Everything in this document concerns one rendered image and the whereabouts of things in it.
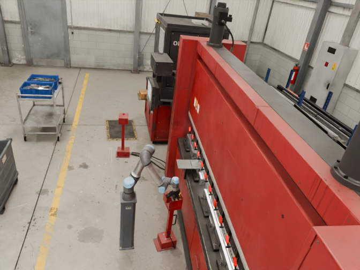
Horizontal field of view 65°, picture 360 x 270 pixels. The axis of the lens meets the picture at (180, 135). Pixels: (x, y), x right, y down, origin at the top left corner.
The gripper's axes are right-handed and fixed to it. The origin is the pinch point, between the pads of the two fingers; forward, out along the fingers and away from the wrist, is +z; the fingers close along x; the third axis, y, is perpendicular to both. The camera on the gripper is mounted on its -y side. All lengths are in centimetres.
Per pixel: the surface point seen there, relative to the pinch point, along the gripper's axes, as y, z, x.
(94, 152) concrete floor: -70, 67, 229
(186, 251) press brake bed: 14, 70, -17
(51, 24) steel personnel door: -124, -66, 743
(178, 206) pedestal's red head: 5.2, 2.6, -4.8
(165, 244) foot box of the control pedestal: -9, 63, -4
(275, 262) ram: 5, -93, -148
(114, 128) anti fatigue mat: -20, 70, 312
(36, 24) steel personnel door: -164, -66, 750
